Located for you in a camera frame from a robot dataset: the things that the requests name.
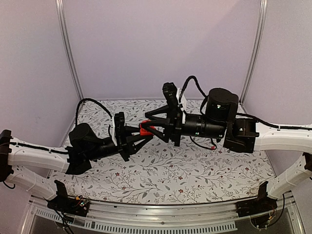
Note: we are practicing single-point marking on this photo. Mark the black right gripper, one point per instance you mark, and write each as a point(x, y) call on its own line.
point(174, 125)

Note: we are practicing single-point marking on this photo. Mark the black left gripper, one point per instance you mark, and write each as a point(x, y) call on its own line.
point(132, 149)

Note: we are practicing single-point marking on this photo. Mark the aluminium frame post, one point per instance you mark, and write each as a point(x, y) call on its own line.
point(67, 48)
point(255, 50)

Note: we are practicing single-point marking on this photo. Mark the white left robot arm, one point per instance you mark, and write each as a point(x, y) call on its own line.
point(85, 147)

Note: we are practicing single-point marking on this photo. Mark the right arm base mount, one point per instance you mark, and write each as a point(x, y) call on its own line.
point(262, 203)

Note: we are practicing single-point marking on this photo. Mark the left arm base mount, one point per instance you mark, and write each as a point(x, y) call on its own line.
point(70, 205)

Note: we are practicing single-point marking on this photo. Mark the right aluminium frame post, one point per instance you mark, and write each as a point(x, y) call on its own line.
point(255, 50)

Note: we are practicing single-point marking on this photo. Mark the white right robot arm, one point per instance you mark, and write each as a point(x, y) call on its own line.
point(239, 132)

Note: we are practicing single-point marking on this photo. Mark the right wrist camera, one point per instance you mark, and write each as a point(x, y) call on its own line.
point(174, 97)

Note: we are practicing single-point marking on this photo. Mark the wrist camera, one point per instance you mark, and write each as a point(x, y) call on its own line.
point(115, 131)
point(174, 97)

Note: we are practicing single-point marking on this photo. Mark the left aluminium frame post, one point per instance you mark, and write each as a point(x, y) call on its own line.
point(67, 48)

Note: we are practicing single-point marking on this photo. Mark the floral patterned table mat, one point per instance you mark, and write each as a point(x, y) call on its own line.
point(161, 173)

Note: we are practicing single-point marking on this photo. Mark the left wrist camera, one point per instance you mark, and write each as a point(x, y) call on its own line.
point(115, 131)

